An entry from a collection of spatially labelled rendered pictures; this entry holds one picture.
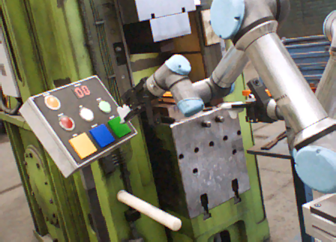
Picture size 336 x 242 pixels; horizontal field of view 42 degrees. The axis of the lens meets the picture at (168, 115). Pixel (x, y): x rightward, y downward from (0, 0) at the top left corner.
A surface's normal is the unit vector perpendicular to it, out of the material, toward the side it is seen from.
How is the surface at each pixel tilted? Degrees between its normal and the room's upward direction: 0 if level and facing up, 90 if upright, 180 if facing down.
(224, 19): 83
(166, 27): 90
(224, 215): 90
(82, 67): 90
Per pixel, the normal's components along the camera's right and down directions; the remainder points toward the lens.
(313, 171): -0.74, 0.40
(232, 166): 0.54, 0.09
